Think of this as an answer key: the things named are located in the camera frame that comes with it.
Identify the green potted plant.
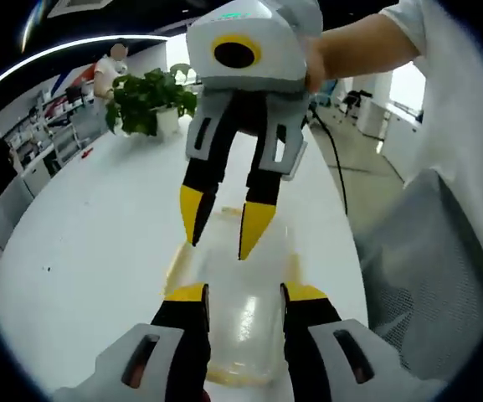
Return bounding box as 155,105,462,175
105,63,198,137

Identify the white plant pot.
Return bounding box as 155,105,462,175
155,106,182,136

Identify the clear plastic container with buckle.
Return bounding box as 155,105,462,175
163,204,309,386

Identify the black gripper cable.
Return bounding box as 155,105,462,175
306,104,350,216

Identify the long ceiling light strip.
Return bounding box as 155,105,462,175
0,34,171,90

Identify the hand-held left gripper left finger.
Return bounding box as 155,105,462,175
51,281,213,402

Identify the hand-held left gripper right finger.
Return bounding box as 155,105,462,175
280,281,439,402

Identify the white slatted chair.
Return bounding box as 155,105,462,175
49,120,82,165

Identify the person's right hand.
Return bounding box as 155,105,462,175
303,36,331,94

